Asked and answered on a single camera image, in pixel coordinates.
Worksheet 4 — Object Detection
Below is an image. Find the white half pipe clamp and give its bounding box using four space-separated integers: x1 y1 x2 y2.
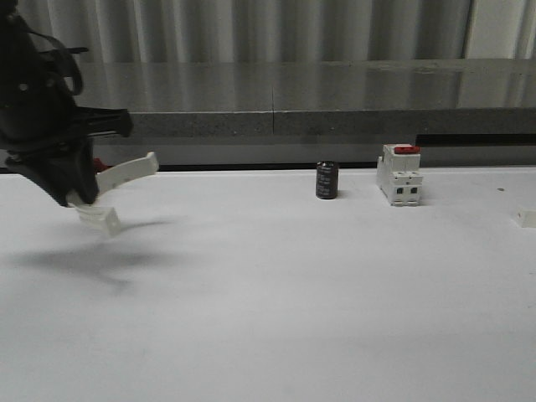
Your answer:
512 207 536 229
66 152 159 237

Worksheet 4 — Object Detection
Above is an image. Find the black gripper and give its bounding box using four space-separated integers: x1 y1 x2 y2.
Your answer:
1 1 133 206

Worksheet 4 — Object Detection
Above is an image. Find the grey stone counter ledge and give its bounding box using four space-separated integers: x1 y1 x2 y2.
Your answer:
78 59 535 146

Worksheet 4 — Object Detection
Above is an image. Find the white circuit breaker red switch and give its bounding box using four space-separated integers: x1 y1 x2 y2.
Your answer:
376 144 423 206

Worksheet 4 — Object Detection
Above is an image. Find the brass valve red handwheel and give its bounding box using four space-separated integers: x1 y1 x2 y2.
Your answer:
93 157 110 173

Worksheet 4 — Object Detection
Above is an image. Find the black cylindrical capacitor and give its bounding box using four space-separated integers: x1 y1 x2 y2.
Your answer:
315 161 339 199

